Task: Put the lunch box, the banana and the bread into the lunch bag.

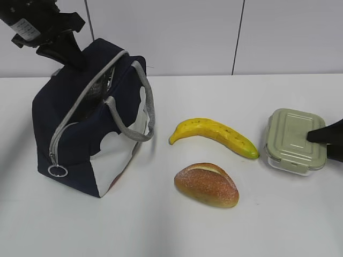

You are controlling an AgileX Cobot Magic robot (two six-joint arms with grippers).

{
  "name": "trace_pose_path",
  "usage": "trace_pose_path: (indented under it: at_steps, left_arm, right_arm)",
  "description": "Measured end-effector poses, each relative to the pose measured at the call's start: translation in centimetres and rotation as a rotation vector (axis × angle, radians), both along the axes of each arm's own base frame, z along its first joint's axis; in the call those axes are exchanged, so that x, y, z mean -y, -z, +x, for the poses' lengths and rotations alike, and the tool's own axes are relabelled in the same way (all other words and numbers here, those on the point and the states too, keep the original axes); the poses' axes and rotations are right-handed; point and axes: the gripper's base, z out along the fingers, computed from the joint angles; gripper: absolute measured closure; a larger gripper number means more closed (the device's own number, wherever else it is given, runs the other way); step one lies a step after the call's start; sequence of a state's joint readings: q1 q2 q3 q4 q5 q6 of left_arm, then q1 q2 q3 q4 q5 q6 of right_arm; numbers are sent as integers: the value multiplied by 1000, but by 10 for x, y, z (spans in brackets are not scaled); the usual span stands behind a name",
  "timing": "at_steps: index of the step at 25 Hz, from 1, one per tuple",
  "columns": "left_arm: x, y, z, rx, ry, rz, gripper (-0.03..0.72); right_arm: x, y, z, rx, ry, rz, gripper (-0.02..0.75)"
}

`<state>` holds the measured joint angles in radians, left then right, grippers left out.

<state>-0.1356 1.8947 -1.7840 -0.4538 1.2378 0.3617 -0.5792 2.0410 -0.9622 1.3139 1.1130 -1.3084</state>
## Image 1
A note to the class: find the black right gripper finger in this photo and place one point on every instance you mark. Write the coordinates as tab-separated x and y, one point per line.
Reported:
335	152
328	134

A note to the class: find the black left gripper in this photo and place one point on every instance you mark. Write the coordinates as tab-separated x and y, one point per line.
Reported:
41	22

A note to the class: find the glass container green lid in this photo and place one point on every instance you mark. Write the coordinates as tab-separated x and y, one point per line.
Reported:
286	144

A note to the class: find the navy blue lunch bag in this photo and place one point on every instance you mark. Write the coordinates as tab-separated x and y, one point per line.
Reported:
89	124

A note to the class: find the yellow banana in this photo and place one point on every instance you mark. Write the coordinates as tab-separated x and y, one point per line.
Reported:
218	132

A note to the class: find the brown bread loaf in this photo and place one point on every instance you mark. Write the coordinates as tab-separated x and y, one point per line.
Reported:
208	184

